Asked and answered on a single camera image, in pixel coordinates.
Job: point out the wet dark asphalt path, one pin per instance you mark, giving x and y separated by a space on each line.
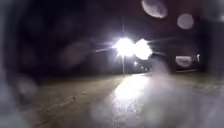
133 100

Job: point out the dark grass verge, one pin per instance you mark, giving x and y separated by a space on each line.
70 96

